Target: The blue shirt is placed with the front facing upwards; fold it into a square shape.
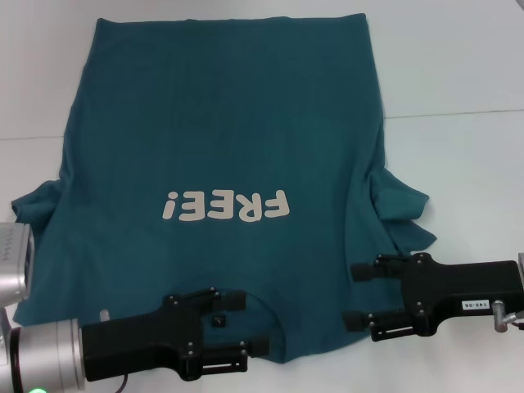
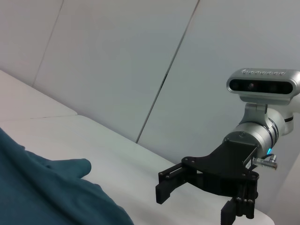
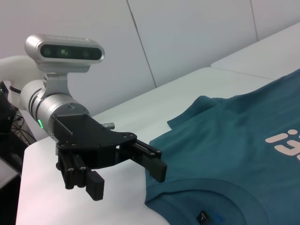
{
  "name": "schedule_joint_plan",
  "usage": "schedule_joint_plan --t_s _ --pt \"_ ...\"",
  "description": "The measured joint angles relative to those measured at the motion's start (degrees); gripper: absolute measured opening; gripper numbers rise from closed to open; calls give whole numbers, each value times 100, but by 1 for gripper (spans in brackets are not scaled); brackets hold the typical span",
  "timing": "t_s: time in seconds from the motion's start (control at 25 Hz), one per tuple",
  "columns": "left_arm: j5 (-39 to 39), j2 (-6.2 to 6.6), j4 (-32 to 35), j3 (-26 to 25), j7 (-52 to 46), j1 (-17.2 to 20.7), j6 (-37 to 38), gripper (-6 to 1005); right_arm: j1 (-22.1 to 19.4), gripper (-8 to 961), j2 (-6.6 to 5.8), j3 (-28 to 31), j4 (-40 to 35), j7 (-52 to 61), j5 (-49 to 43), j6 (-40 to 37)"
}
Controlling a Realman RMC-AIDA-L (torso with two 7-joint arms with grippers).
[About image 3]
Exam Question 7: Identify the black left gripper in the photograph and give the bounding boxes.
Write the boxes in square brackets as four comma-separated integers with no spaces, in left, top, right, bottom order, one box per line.
[50,113,138,202]

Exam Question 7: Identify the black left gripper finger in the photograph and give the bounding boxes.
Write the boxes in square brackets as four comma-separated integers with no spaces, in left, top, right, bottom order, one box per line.
[130,139,168,183]

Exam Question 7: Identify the teal t-shirt with FREE print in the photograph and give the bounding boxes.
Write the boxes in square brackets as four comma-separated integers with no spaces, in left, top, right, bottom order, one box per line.
[144,67,300,225]

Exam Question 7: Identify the black machine frame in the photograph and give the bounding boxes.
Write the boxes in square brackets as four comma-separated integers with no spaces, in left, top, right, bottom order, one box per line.
[0,81,19,141]

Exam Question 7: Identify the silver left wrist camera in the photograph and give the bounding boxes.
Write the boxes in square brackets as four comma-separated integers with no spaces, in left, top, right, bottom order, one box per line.
[24,34,105,98]

